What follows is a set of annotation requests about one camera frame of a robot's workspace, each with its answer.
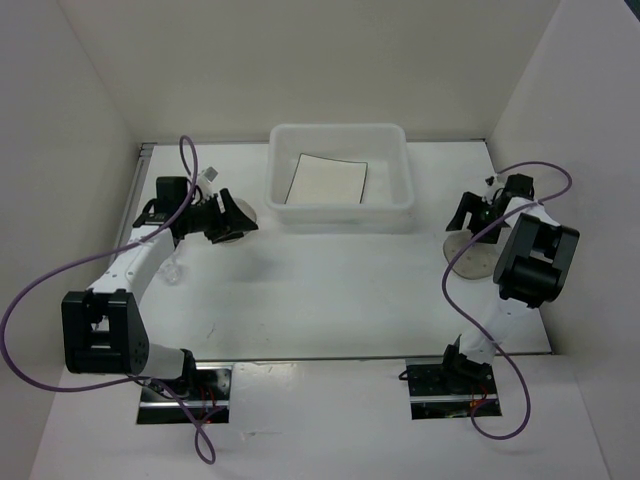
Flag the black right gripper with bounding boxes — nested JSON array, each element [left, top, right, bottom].
[[446, 191, 510, 244]]

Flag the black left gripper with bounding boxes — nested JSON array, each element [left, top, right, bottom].
[[180, 188, 258, 244]]

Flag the smoky grey glass bowl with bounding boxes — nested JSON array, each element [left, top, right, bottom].
[[233, 197, 258, 242]]

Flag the smoky grey glass plate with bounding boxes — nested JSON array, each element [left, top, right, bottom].
[[443, 230, 499, 280]]

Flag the clear glass cup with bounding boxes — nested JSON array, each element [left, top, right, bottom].
[[157, 257, 189, 286]]

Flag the square white black-rimmed plate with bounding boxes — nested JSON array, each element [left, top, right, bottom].
[[285, 154, 368, 205]]

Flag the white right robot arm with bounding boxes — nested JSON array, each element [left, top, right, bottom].
[[438, 174, 580, 393]]

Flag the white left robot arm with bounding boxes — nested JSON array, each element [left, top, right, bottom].
[[61, 176, 258, 400]]

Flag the translucent white plastic bin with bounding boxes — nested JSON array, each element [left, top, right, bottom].
[[265, 123, 415, 234]]

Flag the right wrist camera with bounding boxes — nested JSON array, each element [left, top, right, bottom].
[[482, 175, 505, 203]]

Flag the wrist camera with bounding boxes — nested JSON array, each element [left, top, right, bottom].
[[482, 175, 505, 203], [196, 167, 218, 196]]

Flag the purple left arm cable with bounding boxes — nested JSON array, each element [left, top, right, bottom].
[[0, 134, 217, 464]]

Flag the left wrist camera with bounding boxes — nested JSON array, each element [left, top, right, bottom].
[[196, 167, 218, 196]]

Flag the aluminium table edge rail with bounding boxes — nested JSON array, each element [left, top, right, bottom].
[[114, 142, 157, 249]]

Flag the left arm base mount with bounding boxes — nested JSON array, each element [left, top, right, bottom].
[[136, 362, 233, 425]]

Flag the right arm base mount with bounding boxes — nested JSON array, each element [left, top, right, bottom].
[[398, 359, 502, 420]]

